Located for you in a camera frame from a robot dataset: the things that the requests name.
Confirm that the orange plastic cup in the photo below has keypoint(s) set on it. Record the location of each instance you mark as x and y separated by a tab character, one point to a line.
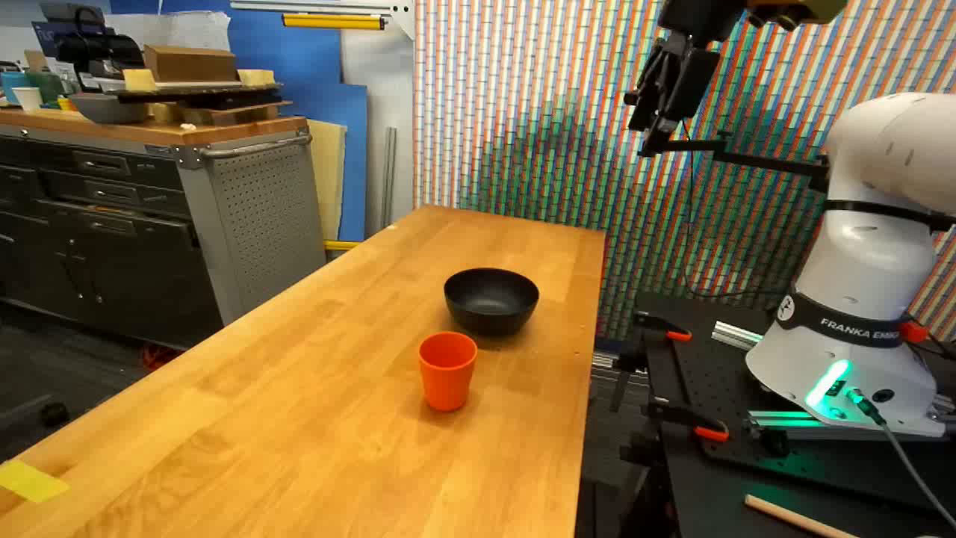
448	378

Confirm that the black camera mount rod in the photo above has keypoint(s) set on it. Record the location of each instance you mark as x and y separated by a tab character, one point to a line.
747	155

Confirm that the brown cardboard box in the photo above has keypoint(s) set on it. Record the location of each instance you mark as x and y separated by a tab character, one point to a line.
189	62

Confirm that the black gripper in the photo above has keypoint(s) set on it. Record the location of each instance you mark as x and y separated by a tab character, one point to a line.
682	79

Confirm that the black equipment pile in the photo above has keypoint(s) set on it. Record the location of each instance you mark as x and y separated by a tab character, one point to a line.
85	44

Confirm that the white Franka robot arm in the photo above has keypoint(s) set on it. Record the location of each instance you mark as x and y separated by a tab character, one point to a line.
877	248

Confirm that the wooden stick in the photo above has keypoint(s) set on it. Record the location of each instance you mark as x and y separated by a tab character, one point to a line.
797	518

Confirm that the yellow bar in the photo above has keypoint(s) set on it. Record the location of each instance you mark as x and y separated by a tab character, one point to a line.
333	20

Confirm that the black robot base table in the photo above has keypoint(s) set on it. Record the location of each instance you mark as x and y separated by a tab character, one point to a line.
719	478

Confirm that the beige board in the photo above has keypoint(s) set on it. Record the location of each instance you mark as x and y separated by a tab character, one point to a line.
329	179

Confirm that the white and green marker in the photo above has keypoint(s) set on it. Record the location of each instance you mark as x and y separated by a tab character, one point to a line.
737	334

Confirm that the yellow tape piece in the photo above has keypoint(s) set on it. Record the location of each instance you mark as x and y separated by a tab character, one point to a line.
30	481

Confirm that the blue board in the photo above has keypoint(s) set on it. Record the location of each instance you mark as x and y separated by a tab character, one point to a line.
329	109

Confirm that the grey metal tool cabinet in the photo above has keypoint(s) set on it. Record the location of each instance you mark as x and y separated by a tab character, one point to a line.
120	240

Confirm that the black bowl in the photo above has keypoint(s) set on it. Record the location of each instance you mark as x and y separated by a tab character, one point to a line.
492	300

